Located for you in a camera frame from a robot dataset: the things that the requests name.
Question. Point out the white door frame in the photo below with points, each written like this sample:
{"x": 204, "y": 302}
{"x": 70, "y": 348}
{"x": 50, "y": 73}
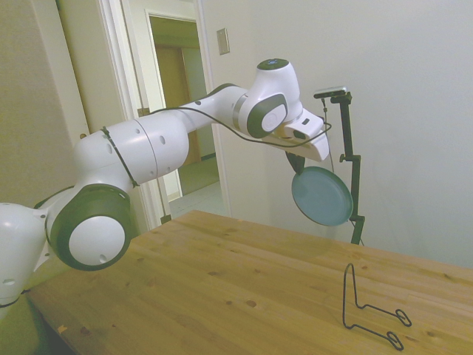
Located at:
{"x": 212, "y": 74}

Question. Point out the cream door with knob hole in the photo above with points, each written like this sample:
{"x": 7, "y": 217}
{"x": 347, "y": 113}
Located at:
{"x": 88, "y": 74}

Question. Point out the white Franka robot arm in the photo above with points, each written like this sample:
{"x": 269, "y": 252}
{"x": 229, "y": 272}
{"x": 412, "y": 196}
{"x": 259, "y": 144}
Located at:
{"x": 92, "y": 240}

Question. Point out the black clamp camera stand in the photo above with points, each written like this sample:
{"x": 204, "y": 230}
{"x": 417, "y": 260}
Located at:
{"x": 356, "y": 174}

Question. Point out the brown hallway door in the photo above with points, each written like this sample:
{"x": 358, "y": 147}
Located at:
{"x": 173, "y": 81}

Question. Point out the grey camera on stand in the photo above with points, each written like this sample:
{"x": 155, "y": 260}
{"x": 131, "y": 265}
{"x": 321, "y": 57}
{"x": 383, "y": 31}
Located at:
{"x": 330, "y": 91}

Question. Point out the brass door hinge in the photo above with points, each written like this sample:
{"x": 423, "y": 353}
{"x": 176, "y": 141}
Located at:
{"x": 143, "y": 111}

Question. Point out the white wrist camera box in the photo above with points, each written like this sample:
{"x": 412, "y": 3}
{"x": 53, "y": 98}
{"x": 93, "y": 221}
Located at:
{"x": 301, "y": 127}

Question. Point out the teal round plate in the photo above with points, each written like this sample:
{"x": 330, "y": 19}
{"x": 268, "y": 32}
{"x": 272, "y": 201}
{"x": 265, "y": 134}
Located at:
{"x": 321, "y": 197}

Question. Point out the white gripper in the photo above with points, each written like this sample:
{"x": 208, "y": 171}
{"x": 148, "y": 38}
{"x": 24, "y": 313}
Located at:
{"x": 319, "y": 149}

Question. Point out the beige wall switch plate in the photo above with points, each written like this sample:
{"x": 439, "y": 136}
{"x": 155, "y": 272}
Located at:
{"x": 222, "y": 41}

